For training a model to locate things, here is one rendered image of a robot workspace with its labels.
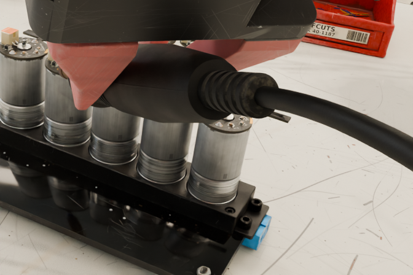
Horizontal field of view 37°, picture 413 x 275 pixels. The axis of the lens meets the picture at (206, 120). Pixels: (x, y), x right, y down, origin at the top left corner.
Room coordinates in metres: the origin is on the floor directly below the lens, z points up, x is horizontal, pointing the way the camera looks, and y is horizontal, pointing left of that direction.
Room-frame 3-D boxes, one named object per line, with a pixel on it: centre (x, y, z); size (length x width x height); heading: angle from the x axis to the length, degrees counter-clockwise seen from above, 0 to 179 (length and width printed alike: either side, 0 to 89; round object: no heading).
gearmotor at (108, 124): (0.27, 0.04, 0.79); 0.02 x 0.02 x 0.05
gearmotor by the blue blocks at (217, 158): (0.25, -0.01, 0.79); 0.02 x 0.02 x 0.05
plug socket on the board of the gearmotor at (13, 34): (0.29, 0.11, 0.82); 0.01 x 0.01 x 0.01; 72
